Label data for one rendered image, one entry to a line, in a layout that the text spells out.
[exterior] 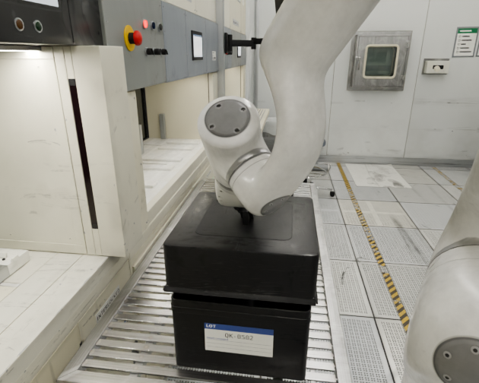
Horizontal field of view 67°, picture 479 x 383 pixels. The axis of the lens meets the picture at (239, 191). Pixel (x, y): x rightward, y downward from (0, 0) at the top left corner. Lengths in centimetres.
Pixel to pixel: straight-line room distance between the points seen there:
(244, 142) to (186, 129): 193
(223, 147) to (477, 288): 31
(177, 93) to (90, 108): 147
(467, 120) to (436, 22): 126
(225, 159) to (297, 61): 15
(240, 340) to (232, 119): 46
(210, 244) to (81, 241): 49
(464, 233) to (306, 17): 31
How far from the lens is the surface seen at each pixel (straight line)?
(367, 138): 512
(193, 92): 234
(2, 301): 99
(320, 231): 140
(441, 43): 520
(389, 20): 504
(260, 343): 78
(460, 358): 40
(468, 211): 49
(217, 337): 79
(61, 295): 95
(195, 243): 68
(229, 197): 66
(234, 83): 380
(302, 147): 44
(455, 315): 39
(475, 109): 545
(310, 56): 44
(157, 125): 244
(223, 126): 48
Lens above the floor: 138
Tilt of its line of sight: 21 degrees down
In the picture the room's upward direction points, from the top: straight up
